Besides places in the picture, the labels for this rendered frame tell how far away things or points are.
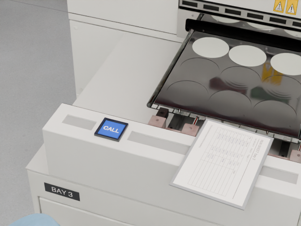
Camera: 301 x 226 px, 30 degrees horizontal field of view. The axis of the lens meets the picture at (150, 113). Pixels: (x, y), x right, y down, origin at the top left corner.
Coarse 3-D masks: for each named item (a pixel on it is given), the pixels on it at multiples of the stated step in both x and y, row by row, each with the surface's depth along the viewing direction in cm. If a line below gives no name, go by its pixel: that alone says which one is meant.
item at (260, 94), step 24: (192, 48) 153; (264, 48) 154; (192, 72) 145; (216, 72) 145; (240, 72) 145; (264, 72) 145; (168, 96) 137; (192, 96) 137; (216, 96) 137; (240, 96) 138; (264, 96) 138; (288, 96) 138; (240, 120) 131; (264, 120) 131; (288, 120) 131
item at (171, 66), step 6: (192, 30) 160; (186, 36) 157; (186, 42) 155; (180, 48) 153; (180, 54) 151; (174, 60) 148; (168, 66) 146; (174, 66) 147; (168, 72) 144; (162, 78) 142; (162, 84) 141; (156, 90) 138; (156, 96) 137; (150, 102) 135
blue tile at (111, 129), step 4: (104, 124) 119; (108, 124) 119; (112, 124) 119; (116, 124) 119; (120, 124) 119; (104, 128) 118; (108, 128) 118; (112, 128) 118; (116, 128) 118; (120, 128) 118; (100, 132) 117; (104, 132) 117; (108, 132) 117; (112, 132) 117; (116, 132) 117; (120, 132) 117; (112, 136) 116; (116, 136) 116
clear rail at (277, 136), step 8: (152, 104) 134; (160, 104) 134; (176, 112) 133; (184, 112) 132; (200, 120) 132; (216, 120) 130; (224, 120) 130; (248, 128) 128; (256, 128) 128; (272, 136) 127; (280, 136) 126; (288, 136) 126
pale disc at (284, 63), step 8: (280, 56) 151; (288, 56) 151; (296, 56) 151; (272, 64) 148; (280, 64) 148; (288, 64) 148; (296, 64) 148; (280, 72) 145; (288, 72) 145; (296, 72) 145
